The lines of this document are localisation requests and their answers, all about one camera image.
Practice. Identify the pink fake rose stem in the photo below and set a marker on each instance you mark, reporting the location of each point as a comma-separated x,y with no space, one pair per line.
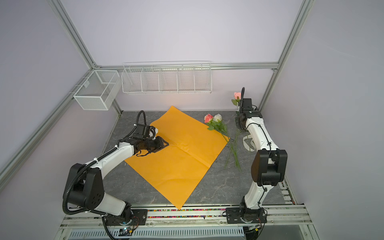
208,121

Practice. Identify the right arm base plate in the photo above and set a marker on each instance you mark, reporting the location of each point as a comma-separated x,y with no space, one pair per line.
238,215

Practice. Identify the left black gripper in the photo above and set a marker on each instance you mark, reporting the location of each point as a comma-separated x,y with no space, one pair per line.
160,145

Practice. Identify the aluminium front rail frame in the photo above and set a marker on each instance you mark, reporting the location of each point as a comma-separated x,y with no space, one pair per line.
166,222

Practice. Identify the small white mesh basket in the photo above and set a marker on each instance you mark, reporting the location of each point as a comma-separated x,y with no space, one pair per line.
99,90

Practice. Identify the long white wire basket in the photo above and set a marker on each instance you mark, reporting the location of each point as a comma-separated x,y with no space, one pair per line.
167,77

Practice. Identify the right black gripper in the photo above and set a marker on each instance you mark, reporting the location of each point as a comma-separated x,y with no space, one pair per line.
240,126

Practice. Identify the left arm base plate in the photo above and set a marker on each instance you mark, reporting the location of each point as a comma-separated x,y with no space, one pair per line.
135,217

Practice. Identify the orange wrapping paper sheet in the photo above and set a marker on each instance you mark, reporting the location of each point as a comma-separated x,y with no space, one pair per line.
176,170

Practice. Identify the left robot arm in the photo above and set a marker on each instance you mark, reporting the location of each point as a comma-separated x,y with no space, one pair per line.
84,190

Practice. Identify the white fake rose stem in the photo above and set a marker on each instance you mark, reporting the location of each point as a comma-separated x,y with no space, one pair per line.
221,127

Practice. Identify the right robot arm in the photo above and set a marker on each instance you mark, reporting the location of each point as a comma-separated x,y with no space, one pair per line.
269,165

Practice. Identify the white printed ribbon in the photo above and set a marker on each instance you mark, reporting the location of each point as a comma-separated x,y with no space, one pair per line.
248,143

